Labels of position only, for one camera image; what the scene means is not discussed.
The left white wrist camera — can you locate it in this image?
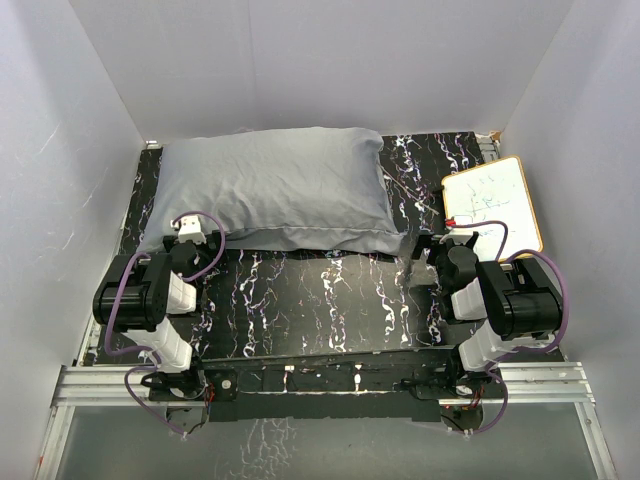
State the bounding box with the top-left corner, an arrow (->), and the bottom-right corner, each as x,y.
171,215 -> 206,245

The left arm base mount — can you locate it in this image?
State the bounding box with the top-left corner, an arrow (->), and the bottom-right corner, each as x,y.
141,369 -> 238,404

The grey pillowcase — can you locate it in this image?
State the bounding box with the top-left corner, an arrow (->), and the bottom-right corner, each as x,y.
139,127 -> 404,256

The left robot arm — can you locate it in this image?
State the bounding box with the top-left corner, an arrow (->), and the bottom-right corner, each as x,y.
92,233 -> 224,399

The small whiteboard wooden frame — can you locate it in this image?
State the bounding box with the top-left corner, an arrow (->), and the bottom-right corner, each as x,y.
441,156 -> 543,261

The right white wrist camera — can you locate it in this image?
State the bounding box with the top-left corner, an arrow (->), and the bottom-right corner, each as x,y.
441,218 -> 474,244

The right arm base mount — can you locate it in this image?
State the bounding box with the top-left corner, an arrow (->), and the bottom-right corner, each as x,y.
394,367 -> 505,409

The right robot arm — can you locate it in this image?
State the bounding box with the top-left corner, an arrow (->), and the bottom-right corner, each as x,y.
414,232 -> 570,397

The aluminium frame rail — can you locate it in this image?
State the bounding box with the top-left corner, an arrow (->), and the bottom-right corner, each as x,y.
36,352 -> 617,479

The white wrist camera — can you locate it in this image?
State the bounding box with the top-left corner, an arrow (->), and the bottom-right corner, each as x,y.
171,215 -> 206,245
441,218 -> 474,244

